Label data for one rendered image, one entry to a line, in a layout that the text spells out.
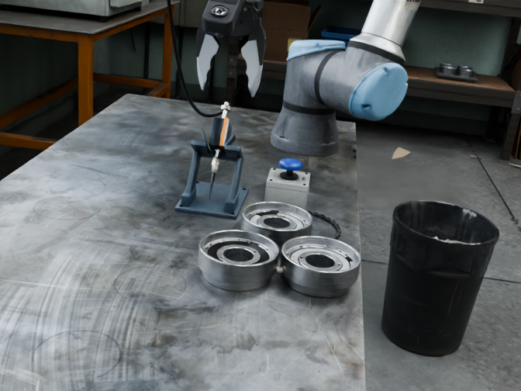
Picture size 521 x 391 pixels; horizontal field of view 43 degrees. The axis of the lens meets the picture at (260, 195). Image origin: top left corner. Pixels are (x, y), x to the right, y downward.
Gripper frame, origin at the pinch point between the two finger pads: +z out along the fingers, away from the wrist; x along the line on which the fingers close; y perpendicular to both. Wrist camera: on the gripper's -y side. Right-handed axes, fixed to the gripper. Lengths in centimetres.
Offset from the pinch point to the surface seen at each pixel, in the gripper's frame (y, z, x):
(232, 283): -31.0, 17.4, -8.7
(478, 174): 289, 100, -102
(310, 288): -28.9, 17.5, -18.5
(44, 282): -36.4, 18.5, 13.9
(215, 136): -3.1, 7.3, 0.8
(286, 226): -12.8, 16.7, -13.2
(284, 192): -1.7, 15.6, -11.4
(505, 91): 326, 56, -114
